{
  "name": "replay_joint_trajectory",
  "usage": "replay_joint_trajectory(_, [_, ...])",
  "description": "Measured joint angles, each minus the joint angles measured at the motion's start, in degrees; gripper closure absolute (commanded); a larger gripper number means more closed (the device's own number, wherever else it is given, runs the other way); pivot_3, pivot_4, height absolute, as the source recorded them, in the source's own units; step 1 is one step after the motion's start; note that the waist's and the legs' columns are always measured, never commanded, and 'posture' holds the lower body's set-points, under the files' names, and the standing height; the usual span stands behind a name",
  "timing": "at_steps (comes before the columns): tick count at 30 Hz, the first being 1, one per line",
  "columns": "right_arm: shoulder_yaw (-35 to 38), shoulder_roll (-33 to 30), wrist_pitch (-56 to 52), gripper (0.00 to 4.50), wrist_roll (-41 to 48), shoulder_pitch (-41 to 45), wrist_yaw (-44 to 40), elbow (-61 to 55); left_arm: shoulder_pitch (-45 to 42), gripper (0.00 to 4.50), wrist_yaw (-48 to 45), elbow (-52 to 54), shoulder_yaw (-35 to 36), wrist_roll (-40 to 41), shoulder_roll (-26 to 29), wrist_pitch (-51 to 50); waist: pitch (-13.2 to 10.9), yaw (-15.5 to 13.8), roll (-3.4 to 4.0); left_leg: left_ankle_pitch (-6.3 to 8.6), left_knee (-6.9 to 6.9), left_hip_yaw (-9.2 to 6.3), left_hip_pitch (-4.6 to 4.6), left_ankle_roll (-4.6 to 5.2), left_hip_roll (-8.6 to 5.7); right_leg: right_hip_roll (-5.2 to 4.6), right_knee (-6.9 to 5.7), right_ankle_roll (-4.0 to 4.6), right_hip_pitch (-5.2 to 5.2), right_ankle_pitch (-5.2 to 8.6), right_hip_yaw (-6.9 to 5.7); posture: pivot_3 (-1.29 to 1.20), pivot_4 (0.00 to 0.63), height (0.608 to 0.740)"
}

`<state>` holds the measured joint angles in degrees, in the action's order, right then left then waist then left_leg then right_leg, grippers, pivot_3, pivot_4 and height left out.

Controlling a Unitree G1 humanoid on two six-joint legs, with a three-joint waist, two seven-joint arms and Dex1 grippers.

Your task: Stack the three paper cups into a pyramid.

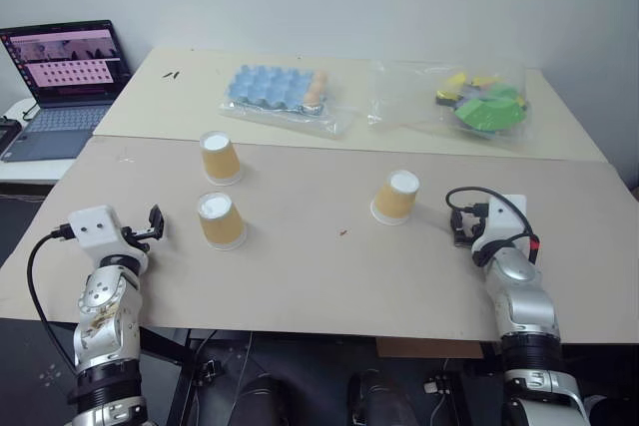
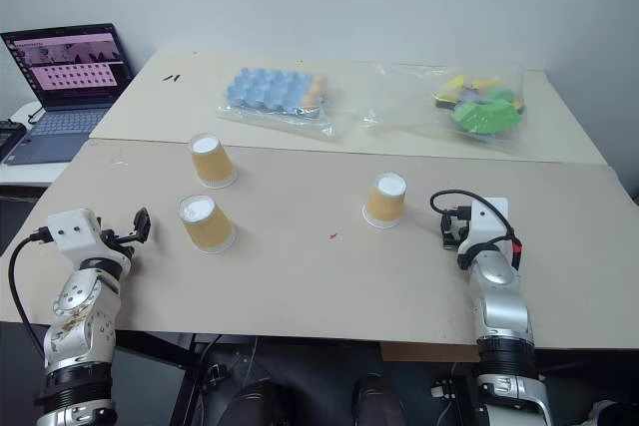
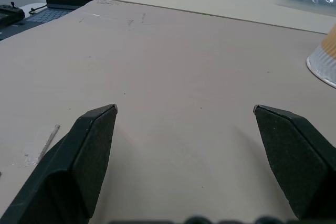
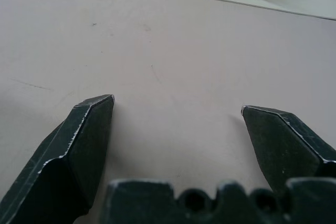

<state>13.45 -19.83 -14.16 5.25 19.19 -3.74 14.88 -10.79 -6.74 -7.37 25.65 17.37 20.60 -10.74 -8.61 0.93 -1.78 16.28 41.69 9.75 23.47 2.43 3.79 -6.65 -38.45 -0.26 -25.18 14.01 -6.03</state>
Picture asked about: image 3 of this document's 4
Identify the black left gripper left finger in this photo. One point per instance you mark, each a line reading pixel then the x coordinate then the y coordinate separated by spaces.
pixel 71 171

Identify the brown and white paper cup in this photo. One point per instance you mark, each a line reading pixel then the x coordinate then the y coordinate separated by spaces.
pixel 325 58

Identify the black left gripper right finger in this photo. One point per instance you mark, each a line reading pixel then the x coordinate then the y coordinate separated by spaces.
pixel 296 166

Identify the black handheld controller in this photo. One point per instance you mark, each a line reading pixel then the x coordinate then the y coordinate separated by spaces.
pixel 9 14

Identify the grey tape strip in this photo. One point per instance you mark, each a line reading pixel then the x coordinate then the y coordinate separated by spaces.
pixel 48 142

